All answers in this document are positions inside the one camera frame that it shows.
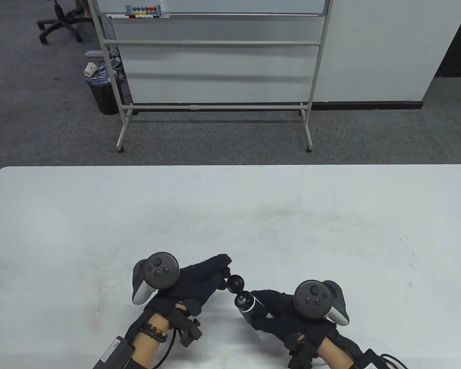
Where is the person's right hand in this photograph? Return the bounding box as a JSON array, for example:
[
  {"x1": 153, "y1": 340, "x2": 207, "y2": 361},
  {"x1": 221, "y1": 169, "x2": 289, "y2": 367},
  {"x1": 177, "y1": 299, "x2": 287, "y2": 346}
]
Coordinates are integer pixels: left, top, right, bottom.
[{"x1": 249, "y1": 289, "x2": 344, "y2": 359}]

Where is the person's left hand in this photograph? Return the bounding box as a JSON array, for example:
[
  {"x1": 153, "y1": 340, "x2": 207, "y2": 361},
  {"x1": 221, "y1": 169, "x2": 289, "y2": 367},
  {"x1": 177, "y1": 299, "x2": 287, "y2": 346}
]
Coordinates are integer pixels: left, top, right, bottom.
[{"x1": 150, "y1": 254, "x2": 232, "y2": 314}]

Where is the white cleansing milk tube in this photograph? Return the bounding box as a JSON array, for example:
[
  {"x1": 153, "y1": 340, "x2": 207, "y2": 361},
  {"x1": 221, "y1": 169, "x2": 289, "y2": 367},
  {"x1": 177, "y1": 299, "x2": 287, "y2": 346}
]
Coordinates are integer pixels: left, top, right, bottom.
[{"x1": 227, "y1": 274, "x2": 274, "y2": 342}]

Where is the grey box on right forearm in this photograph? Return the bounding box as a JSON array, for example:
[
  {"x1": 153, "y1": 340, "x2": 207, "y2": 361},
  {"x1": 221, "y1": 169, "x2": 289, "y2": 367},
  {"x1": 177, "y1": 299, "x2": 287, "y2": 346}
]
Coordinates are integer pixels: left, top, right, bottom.
[{"x1": 355, "y1": 349, "x2": 385, "y2": 369}]

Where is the person's left forearm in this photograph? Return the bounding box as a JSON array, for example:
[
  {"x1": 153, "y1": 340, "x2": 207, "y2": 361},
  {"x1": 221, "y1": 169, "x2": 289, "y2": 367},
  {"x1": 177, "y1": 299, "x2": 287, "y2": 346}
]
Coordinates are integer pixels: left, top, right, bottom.
[{"x1": 129, "y1": 312, "x2": 174, "y2": 369}]

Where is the grey box on left forearm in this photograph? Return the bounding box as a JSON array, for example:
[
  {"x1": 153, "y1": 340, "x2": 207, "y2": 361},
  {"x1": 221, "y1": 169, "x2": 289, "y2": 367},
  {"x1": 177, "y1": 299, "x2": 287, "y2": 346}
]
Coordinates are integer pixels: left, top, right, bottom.
[{"x1": 92, "y1": 336, "x2": 136, "y2": 369}]

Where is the person's right forearm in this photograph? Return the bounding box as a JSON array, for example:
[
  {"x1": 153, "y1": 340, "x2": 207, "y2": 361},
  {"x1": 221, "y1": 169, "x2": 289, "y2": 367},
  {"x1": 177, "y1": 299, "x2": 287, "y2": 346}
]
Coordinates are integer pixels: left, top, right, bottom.
[{"x1": 313, "y1": 334, "x2": 369, "y2": 369}]

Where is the right handheld controller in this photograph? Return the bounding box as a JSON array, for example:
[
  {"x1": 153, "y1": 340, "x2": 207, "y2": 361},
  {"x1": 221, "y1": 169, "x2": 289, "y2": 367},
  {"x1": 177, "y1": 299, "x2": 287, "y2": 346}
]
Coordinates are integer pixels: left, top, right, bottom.
[{"x1": 293, "y1": 280, "x2": 350, "y2": 326}]

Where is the handheld controller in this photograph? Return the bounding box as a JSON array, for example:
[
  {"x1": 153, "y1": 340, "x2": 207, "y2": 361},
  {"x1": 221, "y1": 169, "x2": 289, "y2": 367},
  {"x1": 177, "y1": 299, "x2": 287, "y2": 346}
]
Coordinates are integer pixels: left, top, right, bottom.
[
  {"x1": 293, "y1": 280, "x2": 350, "y2": 326},
  {"x1": 132, "y1": 252, "x2": 180, "y2": 306}
]

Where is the left handheld controller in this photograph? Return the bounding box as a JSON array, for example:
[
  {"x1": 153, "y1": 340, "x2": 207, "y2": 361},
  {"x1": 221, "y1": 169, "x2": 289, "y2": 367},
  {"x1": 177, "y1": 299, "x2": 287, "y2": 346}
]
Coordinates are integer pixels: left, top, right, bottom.
[{"x1": 132, "y1": 252, "x2": 180, "y2": 306}]

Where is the black trash bin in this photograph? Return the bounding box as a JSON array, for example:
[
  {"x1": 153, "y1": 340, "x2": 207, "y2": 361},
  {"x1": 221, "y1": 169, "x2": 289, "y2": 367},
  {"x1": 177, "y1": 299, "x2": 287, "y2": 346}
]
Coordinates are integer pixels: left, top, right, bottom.
[{"x1": 85, "y1": 66, "x2": 120, "y2": 116}]

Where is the whiteboard on metal stand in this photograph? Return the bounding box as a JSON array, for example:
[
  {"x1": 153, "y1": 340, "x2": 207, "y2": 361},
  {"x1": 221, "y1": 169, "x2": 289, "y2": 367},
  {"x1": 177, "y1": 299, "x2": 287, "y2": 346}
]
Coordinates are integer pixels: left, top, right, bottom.
[{"x1": 88, "y1": 0, "x2": 334, "y2": 153}]

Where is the row of coloured magnets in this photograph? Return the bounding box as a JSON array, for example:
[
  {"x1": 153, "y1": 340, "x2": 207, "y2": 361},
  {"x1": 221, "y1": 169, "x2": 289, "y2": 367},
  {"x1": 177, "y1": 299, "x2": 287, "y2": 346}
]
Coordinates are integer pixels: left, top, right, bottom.
[{"x1": 125, "y1": 5, "x2": 163, "y2": 16}]

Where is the black office chair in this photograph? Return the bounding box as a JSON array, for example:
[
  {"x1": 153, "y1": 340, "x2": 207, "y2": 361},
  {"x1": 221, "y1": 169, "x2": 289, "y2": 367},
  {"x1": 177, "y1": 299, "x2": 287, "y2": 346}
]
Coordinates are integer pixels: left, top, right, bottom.
[{"x1": 37, "y1": 0, "x2": 84, "y2": 44}]

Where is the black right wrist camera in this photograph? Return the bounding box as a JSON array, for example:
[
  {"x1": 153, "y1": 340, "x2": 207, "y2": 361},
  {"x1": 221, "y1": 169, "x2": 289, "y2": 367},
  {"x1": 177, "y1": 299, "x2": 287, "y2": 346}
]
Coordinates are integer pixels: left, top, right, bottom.
[{"x1": 287, "y1": 344, "x2": 318, "y2": 369}]

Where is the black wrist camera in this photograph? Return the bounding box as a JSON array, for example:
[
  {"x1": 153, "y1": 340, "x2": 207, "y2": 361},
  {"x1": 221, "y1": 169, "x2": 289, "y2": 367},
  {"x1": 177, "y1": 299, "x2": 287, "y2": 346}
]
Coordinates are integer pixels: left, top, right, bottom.
[
  {"x1": 287, "y1": 344, "x2": 318, "y2": 369},
  {"x1": 173, "y1": 304, "x2": 203, "y2": 348}
]

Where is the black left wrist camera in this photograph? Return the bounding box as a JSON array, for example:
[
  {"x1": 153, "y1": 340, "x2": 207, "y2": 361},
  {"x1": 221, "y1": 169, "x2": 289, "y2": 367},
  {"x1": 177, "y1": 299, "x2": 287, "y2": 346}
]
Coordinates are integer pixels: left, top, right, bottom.
[{"x1": 173, "y1": 304, "x2": 203, "y2": 348}]

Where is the black beaded bracelet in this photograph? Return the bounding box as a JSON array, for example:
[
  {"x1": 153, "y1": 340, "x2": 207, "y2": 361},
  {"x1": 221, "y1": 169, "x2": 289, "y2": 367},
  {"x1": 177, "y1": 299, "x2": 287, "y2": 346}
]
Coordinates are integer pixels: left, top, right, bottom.
[{"x1": 140, "y1": 323, "x2": 169, "y2": 342}]

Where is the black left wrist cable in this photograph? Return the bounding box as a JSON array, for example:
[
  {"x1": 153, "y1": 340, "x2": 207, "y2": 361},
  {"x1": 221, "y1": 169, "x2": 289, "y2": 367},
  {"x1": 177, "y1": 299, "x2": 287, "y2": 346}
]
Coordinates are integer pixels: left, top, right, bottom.
[{"x1": 150, "y1": 327, "x2": 177, "y2": 369}]

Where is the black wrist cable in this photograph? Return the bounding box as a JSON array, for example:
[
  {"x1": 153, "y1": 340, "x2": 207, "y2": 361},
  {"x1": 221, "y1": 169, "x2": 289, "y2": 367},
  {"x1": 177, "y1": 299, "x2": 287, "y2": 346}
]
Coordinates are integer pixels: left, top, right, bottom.
[
  {"x1": 150, "y1": 327, "x2": 177, "y2": 369},
  {"x1": 380, "y1": 354, "x2": 408, "y2": 369}
]

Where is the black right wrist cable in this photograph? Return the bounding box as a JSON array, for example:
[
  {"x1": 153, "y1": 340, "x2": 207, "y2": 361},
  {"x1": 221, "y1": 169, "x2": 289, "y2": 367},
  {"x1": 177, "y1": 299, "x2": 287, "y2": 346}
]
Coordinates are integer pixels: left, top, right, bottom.
[{"x1": 380, "y1": 354, "x2": 408, "y2": 369}]

